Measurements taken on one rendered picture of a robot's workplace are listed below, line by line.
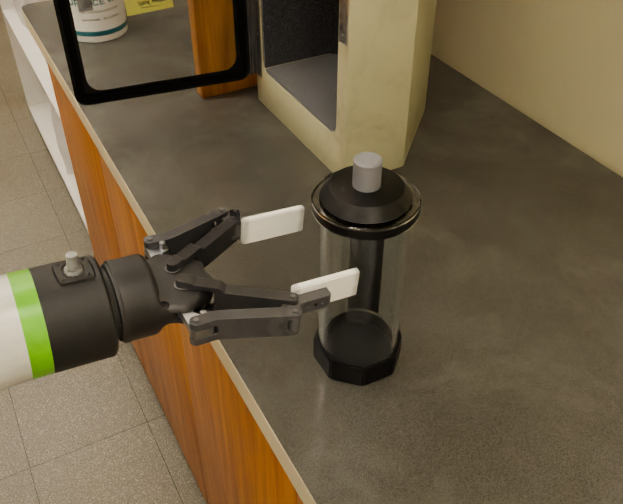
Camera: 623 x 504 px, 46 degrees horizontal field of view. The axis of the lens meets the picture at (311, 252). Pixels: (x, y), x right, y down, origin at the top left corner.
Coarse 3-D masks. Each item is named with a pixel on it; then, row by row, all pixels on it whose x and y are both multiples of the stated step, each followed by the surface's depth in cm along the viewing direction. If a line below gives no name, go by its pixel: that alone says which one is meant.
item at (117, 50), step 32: (96, 0) 113; (128, 0) 115; (160, 0) 117; (192, 0) 119; (224, 0) 120; (96, 32) 116; (128, 32) 118; (160, 32) 120; (192, 32) 122; (224, 32) 124; (96, 64) 119; (128, 64) 121; (160, 64) 123; (192, 64) 125; (224, 64) 127
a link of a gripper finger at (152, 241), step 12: (204, 216) 74; (216, 216) 74; (180, 228) 72; (192, 228) 72; (204, 228) 74; (144, 240) 70; (156, 240) 70; (168, 240) 71; (180, 240) 72; (192, 240) 73
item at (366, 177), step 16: (368, 160) 69; (336, 176) 72; (352, 176) 72; (368, 176) 69; (384, 176) 72; (320, 192) 72; (336, 192) 70; (352, 192) 70; (368, 192) 70; (384, 192) 70; (400, 192) 70; (336, 208) 69; (352, 208) 68; (368, 208) 68; (384, 208) 68; (400, 208) 69
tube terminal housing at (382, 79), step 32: (352, 0) 95; (384, 0) 98; (416, 0) 100; (352, 32) 98; (384, 32) 101; (416, 32) 104; (352, 64) 101; (384, 64) 104; (416, 64) 110; (288, 96) 122; (352, 96) 104; (384, 96) 107; (416, 96) 117; (288, 128) 127; (320, 128) 115; (352, 128) 108; (384, 128) 111; (416, 128) 125; (320, 160) 119; (352, 160) 111; (384, 160) 115
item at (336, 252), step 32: (416, 192) 72; (320, 224) 70; (352, 224) 68; (384, 224) 68; (320, 256) 75; (352, 256) 71; (384, 256) 71; (384, 288) 74; (320, 320) 81; (352, 320) 76; (384, 320) 77; (352, 352) 79; (384, 352) 81
